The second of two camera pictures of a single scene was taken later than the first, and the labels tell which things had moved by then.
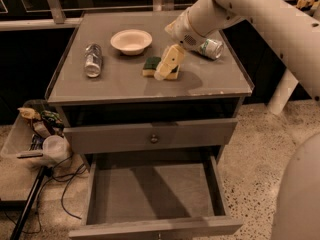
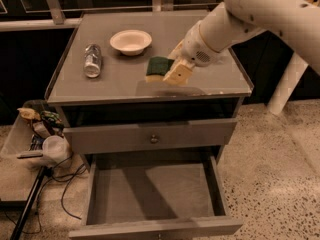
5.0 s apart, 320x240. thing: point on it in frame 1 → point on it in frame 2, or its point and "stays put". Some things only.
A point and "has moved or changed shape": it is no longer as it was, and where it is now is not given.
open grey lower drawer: x=153 y=196 stays put
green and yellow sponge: x=151 y=65 has moved or changed shape
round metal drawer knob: x=154 y=139 stays put
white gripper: x=182 y=31 → x=196 y=49
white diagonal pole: x=283 y=92 stays put
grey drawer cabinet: x=151 y=115 stays put
